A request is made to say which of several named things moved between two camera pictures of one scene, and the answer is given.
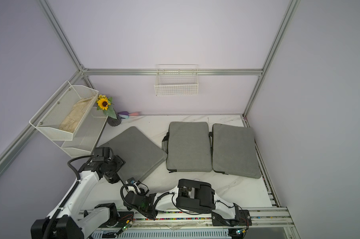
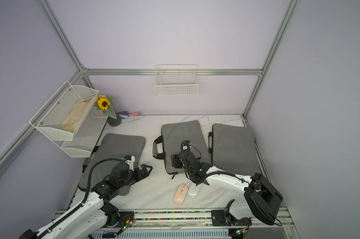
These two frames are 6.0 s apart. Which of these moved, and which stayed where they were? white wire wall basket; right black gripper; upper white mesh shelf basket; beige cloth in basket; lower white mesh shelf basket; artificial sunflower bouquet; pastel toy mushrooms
Moved: right black gripper
Stayed: pastel toy mushrooms; upper white mesh shelf basket; lower white mesh shelf basket; beige cloth in basket; white wire wall basket; artificial sunflower bouquet
